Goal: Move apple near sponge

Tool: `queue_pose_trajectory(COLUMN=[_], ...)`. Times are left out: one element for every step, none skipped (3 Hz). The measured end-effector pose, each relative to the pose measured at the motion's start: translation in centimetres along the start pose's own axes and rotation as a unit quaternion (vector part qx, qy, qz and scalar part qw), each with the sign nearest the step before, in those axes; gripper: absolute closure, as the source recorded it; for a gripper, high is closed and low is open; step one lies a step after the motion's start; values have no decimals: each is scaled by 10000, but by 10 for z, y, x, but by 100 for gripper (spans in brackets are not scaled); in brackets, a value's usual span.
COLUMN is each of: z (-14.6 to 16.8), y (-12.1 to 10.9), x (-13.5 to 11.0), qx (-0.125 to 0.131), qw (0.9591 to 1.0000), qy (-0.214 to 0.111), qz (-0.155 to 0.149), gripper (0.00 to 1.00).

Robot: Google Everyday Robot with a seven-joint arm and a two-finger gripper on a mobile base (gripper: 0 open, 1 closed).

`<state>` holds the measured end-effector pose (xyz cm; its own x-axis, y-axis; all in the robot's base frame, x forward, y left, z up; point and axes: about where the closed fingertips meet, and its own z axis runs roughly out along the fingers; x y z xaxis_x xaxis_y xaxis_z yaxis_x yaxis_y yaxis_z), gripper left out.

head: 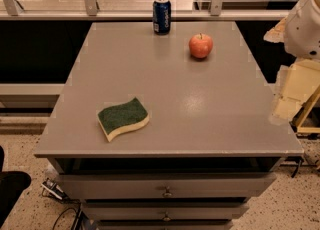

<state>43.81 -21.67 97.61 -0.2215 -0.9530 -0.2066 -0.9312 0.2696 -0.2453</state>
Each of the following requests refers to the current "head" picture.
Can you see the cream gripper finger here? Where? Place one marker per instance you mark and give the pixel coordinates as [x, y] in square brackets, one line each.
[283, 111]
[276, 33]

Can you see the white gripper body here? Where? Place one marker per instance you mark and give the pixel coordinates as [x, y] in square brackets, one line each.
[304, 29]

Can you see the red apple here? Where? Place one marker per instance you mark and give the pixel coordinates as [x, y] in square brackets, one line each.
[200, 45]

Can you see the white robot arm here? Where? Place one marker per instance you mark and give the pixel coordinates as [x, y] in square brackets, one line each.
[300, 34]

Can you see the green yellow sponge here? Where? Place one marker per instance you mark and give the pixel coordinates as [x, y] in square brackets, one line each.
[123, 118]

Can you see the blue soda can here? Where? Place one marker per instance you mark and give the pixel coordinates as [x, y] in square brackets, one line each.
[161, 16]

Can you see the grey drawer cabinet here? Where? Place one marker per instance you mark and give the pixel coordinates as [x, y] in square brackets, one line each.
[207, 116]

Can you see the middle drawer with knob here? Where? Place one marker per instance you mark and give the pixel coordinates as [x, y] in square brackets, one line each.
[164, 211]

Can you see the drawer with knob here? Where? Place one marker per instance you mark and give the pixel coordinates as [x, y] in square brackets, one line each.
[165, 186]
[164, 211]

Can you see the top drawer with knob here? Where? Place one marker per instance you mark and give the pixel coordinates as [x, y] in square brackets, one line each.
[165, 186]

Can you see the small device on floor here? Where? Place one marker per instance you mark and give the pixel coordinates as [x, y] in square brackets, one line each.
[53, 188]

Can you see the black chair seat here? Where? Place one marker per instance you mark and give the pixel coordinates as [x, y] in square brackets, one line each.
[12, 184]

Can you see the yellow metal frame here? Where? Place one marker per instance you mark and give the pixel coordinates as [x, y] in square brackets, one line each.
[311, 103]

